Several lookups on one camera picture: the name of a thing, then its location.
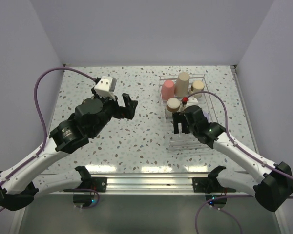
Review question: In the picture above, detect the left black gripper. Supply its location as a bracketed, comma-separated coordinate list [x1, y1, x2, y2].
[90, 87, 137, 137]

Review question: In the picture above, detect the metal cup front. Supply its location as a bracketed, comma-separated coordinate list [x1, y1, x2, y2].
[165, 97, 180, 117]

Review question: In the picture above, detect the metal cup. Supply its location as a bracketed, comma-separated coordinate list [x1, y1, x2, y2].
[189, 80, 205, 95]
[165, 97, 180, 117]

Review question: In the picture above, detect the white wire dish rack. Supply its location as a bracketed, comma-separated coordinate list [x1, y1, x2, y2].
[159, 74, 218, 152]

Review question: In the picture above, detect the red plastic cup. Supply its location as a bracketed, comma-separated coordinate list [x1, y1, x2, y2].
[161, 80, 174, 101]

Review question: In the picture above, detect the beige plastic cup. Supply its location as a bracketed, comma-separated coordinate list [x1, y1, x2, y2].
[175, 72, 190, 97]

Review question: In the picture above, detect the purple plastic cup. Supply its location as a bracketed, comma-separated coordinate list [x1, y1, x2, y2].
[203, 111, 209, 120]

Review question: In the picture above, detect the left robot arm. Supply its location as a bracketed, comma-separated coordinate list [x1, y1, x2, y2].
[0, 93, 138, 211]

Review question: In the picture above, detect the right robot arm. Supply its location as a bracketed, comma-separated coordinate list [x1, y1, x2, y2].
[173, 105, 293, 212]

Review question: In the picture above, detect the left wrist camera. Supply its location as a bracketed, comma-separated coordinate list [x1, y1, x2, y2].
[93, 76, 117, 100]

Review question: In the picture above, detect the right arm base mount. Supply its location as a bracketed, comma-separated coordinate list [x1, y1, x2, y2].
[192, 177, 227, 209]

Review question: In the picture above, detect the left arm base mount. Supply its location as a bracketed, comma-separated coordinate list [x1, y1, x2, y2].
[64, 177, 107, 209]

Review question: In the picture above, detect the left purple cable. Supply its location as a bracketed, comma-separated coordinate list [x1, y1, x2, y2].
[0, 67, 98, 220]

